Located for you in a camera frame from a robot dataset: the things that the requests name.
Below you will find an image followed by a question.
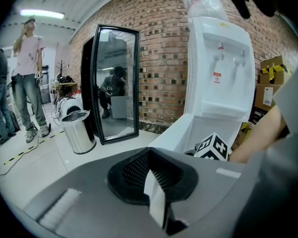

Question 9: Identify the black carton with blue stripe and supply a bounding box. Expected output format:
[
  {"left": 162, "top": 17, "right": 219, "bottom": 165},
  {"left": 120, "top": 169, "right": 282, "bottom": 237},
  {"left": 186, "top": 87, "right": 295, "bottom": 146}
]
[{"left": 248, "top": 107, "right": 269, "bottom": 123}]

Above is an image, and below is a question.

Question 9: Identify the wooden table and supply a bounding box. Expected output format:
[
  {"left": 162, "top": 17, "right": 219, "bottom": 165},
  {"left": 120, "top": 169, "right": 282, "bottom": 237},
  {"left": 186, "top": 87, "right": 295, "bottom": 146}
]
[{"left": 51, "top": 82, "right": 79, "bottom": 101}]

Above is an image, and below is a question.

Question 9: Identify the ceiling tube light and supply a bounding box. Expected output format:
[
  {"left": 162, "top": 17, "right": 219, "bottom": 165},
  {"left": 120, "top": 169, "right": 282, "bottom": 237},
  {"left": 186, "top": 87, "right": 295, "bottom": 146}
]
[{"left": 19, "top": 8, "right": 65, "bottom": 19}]

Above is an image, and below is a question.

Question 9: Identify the white round device with cables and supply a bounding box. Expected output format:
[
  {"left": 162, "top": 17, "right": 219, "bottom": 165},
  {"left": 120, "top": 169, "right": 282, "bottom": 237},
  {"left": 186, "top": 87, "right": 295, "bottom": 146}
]
[{"left": 53, "top": 97, "right": 84, "bottom": 120}]

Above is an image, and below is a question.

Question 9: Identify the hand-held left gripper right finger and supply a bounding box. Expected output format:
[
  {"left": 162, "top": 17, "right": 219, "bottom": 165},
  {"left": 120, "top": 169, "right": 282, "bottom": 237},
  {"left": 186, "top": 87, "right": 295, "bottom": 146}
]
[{"left": 149, "top": 146, "right": 262, "bottom": 236}]

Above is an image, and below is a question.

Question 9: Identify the white water dispenser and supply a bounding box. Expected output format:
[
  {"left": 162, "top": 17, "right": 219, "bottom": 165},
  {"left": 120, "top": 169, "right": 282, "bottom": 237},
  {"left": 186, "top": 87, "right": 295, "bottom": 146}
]
[{"left": 143, "top": 16, "right": 256, "bottom": 230}]

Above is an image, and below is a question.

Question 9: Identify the white drip tray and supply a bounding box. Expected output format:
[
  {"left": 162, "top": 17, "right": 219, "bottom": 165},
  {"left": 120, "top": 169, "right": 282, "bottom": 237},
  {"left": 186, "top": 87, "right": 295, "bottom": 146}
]
[{"left": 200, "top": 102, "right": 249, "bottom": 120}]

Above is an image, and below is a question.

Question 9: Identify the cardboard box with yellow tape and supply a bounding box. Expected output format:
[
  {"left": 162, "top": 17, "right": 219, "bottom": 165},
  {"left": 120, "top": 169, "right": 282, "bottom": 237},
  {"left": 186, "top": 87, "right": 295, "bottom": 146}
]
[{"left": 259, "top": 55, "right": 291, "bottom": 85}]

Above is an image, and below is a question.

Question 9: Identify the black glass-door fridge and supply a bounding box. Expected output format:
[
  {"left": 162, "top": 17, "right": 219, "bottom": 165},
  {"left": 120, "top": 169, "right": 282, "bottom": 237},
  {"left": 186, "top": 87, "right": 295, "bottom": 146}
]
[{"left": 80, "top": 23, "right": 141, "bottom": 145}]

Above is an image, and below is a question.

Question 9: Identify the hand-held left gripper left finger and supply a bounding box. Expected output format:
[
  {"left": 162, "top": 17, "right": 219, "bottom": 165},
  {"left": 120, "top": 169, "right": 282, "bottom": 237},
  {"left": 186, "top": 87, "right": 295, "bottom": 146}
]
[{"left": 22, "top": 146, "right": 164, "bottom": 238}]

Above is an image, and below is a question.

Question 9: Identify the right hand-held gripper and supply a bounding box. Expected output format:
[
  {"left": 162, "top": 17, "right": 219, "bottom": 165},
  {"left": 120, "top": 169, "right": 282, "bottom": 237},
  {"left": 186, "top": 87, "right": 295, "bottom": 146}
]
[{"left": 185, "top": 132, "right": 229, "bottom": 162}]

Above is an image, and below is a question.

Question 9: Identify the printed cardboard box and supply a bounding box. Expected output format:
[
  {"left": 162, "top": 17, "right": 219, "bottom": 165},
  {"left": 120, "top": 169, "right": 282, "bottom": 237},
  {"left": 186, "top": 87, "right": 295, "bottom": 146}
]
[{"left": 232, "top": 121, "right": 258, "bottom": 151}]

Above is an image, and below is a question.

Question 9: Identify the large labelled cardboard box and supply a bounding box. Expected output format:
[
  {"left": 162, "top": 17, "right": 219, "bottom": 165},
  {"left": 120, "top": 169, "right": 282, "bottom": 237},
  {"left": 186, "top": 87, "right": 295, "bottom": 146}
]
[{"left": 253, "top": 83, "right": 283, "bottom": 113}]

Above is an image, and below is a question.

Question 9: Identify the yellow black striped tape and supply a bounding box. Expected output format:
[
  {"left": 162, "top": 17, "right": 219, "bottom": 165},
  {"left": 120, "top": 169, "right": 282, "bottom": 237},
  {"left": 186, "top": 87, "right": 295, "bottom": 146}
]
[{"left": 3, "top": 130, "right": 65, "bottom": 166}]

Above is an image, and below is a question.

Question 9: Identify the person's light shirt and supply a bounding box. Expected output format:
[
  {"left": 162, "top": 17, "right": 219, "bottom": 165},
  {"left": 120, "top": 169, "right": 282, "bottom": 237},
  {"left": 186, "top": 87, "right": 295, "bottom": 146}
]
[{"left": 272, "top": 51, "right": 298, "bottom": 143}]

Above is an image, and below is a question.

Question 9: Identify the steel trash bin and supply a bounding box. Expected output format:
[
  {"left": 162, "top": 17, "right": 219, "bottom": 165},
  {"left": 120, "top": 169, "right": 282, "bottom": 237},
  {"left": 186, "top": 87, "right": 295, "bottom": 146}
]
[{"left": 61, "top": 110, "right": 97, "bottom": 155}]

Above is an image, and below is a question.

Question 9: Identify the dark coat rack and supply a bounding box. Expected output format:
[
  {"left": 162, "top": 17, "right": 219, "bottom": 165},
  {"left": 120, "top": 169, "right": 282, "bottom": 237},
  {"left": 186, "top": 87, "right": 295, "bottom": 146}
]
[{"left": 55, "top": 59, "right": 68, "bottom": 83}]

